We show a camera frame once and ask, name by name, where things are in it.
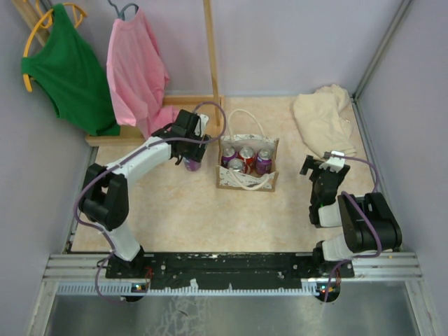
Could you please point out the purple soda can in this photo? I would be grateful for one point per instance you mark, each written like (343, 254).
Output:
(191, 165)

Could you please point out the red can in bag front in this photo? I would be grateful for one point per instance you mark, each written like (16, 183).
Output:
(238, 165)

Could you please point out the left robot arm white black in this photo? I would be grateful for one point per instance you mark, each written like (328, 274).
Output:
(105, 196)

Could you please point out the purple can in bag right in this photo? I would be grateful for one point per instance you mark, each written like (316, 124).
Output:
(263, 164)

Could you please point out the grey clothes hanger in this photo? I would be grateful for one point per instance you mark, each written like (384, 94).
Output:
(121, 12)

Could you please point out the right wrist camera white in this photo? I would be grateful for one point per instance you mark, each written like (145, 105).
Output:
(334, 159)

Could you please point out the purple can in bag left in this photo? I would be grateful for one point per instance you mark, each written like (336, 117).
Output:
(228, 153)

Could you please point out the wooden clothes rack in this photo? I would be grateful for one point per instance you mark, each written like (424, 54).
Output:
(185, 35)

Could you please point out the green tank top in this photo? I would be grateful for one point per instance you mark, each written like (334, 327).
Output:
(65, 66)

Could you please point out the canvas tote bag patterned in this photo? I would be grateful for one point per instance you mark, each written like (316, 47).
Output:
(231, 180)

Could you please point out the red can in bag back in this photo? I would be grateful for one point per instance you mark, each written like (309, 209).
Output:
(247, 155)

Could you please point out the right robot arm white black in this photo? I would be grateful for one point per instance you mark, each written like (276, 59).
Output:
(367, 222)

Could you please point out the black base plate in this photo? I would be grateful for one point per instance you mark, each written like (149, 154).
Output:
(220, 271)

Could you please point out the red can in bag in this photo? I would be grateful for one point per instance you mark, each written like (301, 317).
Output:
(247, 155)
(238, 165)

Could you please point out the yellow clothes hanger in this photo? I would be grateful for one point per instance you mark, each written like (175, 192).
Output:
(45, 22)

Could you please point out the pink shirt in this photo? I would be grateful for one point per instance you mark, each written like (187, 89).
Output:
(137, 77)

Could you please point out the purple can in bag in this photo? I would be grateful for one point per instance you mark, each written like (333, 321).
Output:
(228, 153)
(263, 164)

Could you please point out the cream folded cloth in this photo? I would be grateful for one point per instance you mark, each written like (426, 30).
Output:
(319, 120)

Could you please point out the aluminium frame rail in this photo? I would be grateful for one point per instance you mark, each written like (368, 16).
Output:
(85, 274)

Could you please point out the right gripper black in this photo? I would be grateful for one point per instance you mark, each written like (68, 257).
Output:
(310, 163)

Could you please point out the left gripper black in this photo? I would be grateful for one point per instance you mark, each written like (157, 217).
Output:
(195, 154)

